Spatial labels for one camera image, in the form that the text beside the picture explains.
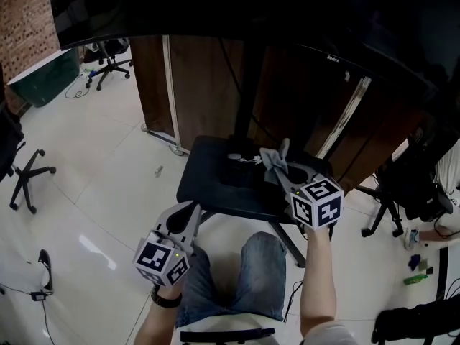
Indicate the dark wristwatch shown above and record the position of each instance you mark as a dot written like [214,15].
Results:
[165,300]

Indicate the green bottle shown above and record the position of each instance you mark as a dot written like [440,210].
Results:
[415,280]

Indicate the black bag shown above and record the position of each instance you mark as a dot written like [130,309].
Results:
[420,322]

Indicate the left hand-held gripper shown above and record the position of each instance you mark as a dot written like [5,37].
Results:
[169,243]

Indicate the person's light shirt sleeve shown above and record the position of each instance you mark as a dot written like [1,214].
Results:
[330,334]

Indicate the black TV stand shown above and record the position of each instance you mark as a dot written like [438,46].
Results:
[208,182]

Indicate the blue crumpled item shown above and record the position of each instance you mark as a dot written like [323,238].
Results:
[414,261]

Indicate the black office chair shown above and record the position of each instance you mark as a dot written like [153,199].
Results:
[402,185]
[25,173]
[109,63]

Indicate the dark green box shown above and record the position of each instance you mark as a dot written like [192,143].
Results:
[46,81]

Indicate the person's legs in jeans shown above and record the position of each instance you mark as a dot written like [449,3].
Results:
[258,275]

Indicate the large black television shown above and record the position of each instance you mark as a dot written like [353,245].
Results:
[223,5]

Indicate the person's right forearm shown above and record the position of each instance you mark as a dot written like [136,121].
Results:
[318,275]

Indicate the grey-blue cloth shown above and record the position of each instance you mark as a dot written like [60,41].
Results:
[275,160]

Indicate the brown wooden partition panel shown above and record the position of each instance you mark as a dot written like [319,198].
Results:
[201,92]

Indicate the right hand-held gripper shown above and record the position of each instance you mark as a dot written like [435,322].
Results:
[318,203]

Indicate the white and black chair seat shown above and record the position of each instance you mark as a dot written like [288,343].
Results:
[223,331]

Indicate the person's left forearm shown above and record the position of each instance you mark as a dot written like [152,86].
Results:
[158,322]

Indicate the black curved floor object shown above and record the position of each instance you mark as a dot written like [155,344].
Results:
[46,264]

